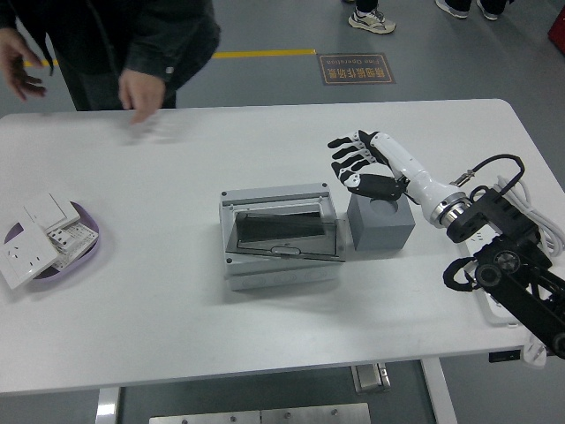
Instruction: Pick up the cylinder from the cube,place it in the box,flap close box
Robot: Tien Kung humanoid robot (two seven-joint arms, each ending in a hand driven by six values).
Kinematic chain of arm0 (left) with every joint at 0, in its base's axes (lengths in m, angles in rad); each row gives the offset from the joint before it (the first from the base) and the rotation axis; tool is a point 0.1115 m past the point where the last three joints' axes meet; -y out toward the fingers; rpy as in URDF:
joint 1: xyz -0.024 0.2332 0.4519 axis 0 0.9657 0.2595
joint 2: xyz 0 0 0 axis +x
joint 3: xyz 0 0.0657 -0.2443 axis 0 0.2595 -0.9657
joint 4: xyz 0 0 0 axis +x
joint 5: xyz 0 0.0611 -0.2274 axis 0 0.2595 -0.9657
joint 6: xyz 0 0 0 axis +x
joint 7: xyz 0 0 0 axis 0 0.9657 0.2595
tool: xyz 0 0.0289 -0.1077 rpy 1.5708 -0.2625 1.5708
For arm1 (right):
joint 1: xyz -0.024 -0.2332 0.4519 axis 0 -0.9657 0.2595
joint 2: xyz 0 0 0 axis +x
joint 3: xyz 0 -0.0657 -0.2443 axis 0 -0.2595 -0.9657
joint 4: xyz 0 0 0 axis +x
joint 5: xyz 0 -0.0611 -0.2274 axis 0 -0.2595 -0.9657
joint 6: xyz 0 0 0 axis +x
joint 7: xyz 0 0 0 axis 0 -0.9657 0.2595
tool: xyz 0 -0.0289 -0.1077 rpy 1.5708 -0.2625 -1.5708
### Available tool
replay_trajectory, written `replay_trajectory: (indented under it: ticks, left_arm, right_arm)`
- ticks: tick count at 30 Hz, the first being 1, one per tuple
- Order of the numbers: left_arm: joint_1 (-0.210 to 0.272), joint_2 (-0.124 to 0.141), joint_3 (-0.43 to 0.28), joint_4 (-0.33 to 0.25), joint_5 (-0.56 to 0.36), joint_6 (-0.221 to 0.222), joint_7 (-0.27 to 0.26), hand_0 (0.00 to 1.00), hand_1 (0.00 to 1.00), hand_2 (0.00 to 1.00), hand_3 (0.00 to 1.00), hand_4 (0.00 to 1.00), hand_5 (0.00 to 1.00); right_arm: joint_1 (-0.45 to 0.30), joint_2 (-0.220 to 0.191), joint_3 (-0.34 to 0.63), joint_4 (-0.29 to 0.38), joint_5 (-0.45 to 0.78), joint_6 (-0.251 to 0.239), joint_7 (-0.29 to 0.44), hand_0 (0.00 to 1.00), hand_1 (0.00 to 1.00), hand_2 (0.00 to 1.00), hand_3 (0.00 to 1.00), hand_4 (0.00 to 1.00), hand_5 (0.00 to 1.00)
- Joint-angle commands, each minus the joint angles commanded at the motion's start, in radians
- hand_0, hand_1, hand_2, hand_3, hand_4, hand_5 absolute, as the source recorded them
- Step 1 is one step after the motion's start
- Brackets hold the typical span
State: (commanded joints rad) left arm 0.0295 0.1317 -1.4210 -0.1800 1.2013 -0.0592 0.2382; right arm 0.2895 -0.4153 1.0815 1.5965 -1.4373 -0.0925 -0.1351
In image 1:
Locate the white table leg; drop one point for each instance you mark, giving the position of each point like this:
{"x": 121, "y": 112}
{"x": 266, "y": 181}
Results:
{"x": 107, "y": 406}
{"x": 439, "y": 393}

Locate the white switch plate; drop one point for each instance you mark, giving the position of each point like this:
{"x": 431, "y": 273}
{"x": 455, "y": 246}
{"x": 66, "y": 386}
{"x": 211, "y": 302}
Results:
{"x": 50, "y": 209}

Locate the metal base plate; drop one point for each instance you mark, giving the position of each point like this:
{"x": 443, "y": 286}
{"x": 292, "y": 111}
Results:
{"x": 265, "y": 415}

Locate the white perforated backing frame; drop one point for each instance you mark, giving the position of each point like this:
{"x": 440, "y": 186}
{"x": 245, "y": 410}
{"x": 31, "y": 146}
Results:
{"x": 81, "y": 238}

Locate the black table control panel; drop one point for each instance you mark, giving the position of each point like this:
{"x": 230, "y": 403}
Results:
{"x": 504, "y": 357}

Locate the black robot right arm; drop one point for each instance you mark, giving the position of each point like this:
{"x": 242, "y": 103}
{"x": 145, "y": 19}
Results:
{"x": 507, "y": 260}

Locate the white socket insert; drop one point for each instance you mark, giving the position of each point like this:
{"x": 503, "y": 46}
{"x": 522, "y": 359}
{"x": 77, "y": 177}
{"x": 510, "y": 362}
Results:
{"x": 59, "y": 238}

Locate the brown floor sign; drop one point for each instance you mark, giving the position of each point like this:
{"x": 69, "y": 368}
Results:
{"x": 355, "y": 69}

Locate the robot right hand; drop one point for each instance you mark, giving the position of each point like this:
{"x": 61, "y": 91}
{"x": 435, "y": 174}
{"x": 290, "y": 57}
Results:
{"x": 410, "y": 170}

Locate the red object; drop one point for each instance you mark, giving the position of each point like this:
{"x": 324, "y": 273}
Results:
{"x": 558, "y": 26}

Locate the grey cube with round recess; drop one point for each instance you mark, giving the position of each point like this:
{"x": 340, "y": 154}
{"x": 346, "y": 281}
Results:
{"x": 379, "y": 225}

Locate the person's left hand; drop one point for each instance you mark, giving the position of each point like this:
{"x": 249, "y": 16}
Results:
{"x": 141, "y": 95}

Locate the grey box with clear lid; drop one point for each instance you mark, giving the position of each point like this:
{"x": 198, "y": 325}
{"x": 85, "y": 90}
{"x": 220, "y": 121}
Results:
{"x": 273, "y": 274}

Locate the white socket plate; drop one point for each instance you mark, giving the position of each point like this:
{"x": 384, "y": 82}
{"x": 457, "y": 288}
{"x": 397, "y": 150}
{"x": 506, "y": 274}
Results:
{"x": 24, "y": 258}

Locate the person in sneakers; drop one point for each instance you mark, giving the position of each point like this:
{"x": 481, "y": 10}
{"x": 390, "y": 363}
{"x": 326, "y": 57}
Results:
{"x": 371, "y": 20}

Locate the person's right hand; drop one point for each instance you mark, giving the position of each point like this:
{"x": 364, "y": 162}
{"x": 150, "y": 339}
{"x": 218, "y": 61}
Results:
{"x": 20, "y": 66}

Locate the grey table column bracket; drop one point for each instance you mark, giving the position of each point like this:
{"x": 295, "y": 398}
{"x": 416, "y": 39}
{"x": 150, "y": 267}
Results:
{"x": 371, "y": 377}

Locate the person's left forearm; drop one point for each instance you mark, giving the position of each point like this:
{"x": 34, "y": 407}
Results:
{"x": 176, "y": 48}

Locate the purple tray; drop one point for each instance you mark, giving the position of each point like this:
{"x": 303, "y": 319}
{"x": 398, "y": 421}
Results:
{"x": 84, "y": 256}

